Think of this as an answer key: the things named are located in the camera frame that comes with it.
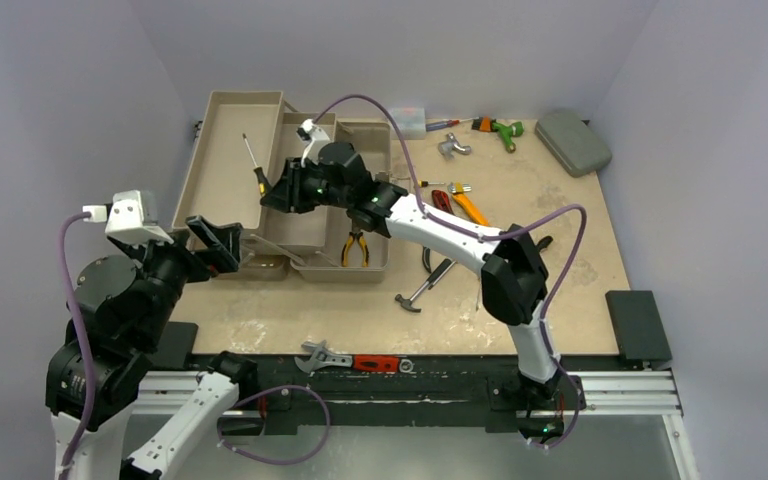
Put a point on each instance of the silver metal socket fitting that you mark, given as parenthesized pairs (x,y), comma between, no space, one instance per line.
(450,146)

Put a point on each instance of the black left side block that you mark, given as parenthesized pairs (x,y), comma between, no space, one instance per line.
(175,347)

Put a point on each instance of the small black hammer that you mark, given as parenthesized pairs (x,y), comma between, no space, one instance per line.
(408,303)

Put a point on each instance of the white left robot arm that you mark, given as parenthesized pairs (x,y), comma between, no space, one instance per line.
(119,308)

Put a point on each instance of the clear small parts box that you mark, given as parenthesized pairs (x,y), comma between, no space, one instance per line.
(411,122)

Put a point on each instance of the black block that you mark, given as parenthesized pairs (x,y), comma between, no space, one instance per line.
(638,327)
(175,347)

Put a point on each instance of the black right side block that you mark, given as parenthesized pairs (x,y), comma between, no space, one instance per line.
(638,327)

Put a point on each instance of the beige translucent plastic toolbox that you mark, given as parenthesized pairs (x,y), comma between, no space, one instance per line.
(322,245)

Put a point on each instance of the green orange hose nozzle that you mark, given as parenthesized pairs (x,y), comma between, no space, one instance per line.
(506,132)

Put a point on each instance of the red handled adjustable wrench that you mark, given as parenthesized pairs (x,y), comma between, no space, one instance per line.
(320,357)

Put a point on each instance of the red black utility knife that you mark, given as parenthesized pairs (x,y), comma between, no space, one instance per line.
(441,201)

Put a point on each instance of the black thin screwdriver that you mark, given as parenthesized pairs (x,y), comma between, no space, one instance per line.
(544,243)

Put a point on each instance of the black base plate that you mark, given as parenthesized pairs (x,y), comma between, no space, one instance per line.
(486,392)

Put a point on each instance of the yellow handled screwdriver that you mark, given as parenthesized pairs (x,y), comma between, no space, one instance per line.
(426,183)

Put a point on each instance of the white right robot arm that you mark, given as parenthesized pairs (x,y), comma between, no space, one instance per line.
(508,263)

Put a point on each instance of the orange utility knife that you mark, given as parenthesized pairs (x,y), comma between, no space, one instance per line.
(471,210)

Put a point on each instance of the grey plastic case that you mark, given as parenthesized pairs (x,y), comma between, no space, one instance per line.
(572,143)

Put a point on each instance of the red blue small screwdriver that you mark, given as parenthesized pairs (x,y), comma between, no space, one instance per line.
(444,124)

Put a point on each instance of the black yellow short screwdriver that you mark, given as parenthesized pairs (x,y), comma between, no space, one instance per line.
(262,181)

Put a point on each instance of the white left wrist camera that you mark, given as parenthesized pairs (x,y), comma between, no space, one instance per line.
(131,218)

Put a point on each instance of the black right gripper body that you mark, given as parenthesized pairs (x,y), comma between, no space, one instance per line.
(295,187)

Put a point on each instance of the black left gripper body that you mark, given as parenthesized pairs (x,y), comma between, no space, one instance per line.
(169,266)

